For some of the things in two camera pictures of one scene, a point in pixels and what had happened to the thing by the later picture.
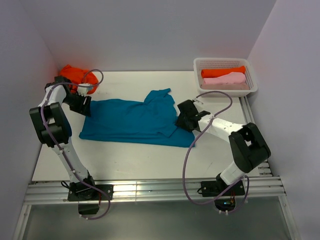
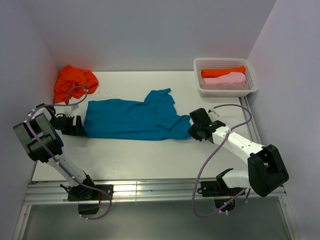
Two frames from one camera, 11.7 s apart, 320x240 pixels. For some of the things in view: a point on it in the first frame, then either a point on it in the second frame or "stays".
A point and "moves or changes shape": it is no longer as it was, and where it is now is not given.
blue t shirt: [153, 122] moves or changes shape
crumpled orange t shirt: [77, 75] stays
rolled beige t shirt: [225, 87] stays
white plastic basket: [233, 76] stays
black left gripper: [84, 109] -> [77, 130]
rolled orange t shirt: [210, 73] stays
